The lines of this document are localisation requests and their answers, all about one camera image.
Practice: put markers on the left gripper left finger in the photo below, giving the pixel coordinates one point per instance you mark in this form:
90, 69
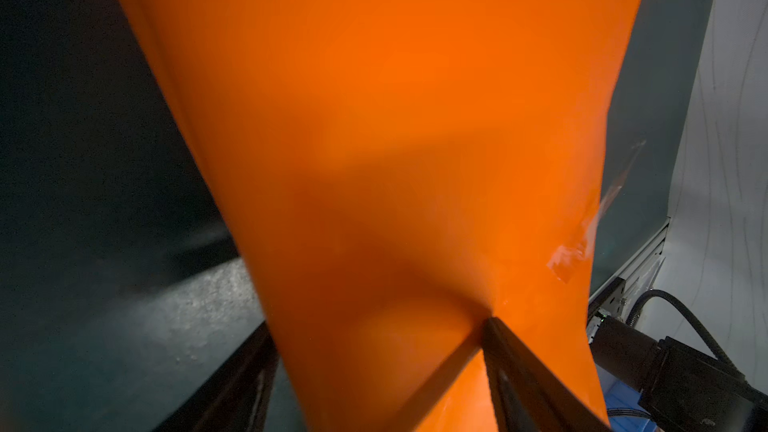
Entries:
237, 395

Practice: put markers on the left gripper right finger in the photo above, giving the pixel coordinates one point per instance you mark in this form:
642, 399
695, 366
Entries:
525, 394

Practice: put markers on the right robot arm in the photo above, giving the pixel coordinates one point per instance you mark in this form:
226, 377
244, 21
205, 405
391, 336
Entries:
680, 388

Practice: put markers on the green table mat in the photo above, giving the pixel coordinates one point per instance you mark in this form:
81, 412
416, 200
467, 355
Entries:
122, 288

